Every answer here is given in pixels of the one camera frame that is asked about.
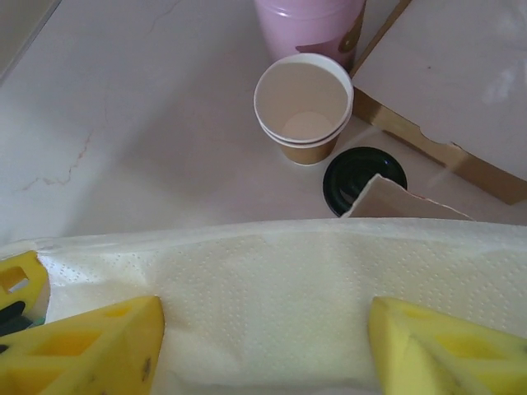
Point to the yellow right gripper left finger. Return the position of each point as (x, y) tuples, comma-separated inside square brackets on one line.
[(82, 354)]

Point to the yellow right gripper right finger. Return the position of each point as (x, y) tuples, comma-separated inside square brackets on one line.
[(453, 358)]

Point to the white paper napkin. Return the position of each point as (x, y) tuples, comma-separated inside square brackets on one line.
[(267, 288)]

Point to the brown paper cup white rim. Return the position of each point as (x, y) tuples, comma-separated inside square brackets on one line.
[(306, 156), (300, 94)]

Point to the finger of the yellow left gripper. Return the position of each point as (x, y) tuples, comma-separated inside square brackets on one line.
[(22, 280)]

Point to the black plastic cup lid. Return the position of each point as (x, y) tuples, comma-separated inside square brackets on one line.
[(350, 173)]

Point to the pink straw holder cup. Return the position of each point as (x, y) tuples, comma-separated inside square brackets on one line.
[(296, 33)]

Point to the red white paper bag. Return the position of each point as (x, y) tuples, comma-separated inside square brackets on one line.
[(391, 201)]

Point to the kraft cardboard box white top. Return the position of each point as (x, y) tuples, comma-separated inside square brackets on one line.
[(453, 74)]

